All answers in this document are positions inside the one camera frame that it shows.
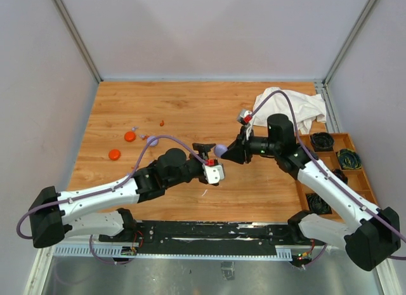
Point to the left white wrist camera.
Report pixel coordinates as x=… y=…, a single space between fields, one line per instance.
x=214 y=174

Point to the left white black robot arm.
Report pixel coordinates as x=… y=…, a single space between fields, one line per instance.
x=57 y=215

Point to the purple earbud charging case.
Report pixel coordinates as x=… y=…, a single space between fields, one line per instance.
x=219 y=150

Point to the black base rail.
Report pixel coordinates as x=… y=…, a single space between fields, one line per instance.
x=205 y=238

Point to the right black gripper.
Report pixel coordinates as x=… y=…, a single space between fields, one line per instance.
x=237 y=153

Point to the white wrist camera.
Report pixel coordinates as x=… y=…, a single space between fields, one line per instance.
x=214 y=174
x=244 y=116

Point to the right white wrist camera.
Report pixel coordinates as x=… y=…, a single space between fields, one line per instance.
x=244 y=116

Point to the white crumpled cloth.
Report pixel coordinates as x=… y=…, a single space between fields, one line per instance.
x=306 y=108

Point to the orange charging case lower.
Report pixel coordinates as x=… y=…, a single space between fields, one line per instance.
x=114 y=154

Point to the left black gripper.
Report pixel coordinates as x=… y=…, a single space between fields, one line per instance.
x=203 y=150

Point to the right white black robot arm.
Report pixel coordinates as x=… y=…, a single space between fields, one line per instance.
x=368 y=234

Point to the wooden compartment tray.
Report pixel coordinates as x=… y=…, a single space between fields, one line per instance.
x=356 y=179

